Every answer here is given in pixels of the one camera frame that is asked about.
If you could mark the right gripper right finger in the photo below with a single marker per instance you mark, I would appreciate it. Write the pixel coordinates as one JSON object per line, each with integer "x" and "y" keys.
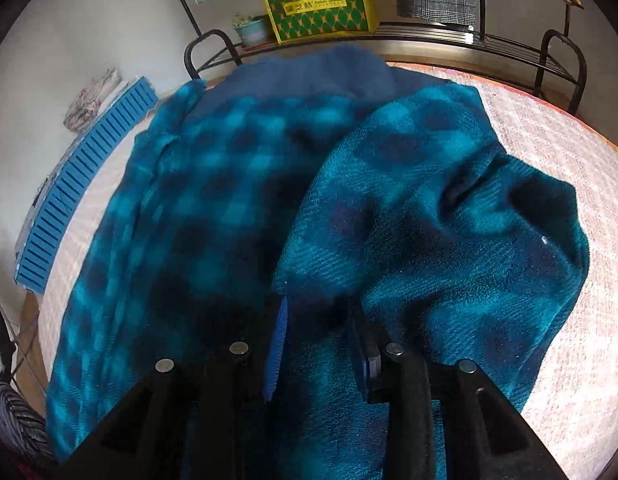
{"x": 388, "y": 372}

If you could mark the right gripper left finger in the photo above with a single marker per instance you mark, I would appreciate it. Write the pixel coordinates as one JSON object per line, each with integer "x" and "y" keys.
{"x": 235, "y": 425}

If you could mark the teal plaid fleece jacket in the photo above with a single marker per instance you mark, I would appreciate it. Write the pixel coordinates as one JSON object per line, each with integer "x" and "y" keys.
{"x": 314, "y": 259}

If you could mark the black metal clothes rack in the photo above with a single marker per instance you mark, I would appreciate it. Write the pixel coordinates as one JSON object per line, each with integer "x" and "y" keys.
{"x": 215, "y": 47}

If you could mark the pink plaid bed sheet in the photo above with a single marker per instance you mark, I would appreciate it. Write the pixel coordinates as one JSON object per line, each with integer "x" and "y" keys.
{"x": 574, "y": 234}

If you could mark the blue slatted plastic crate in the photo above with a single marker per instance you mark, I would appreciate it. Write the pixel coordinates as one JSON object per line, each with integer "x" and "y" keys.
{"x": 62, "y": 190}

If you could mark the floral fabric bundle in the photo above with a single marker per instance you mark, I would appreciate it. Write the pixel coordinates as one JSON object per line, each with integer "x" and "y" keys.
{"x": 86, "y": 107}

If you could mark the small potted plant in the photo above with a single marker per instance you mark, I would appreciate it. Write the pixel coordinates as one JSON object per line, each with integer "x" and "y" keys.
{"x": 253, "y": 30}

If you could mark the yellow green patterned bag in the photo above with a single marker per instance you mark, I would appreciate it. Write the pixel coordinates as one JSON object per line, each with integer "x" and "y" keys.
{"x": 295, "y": 21}

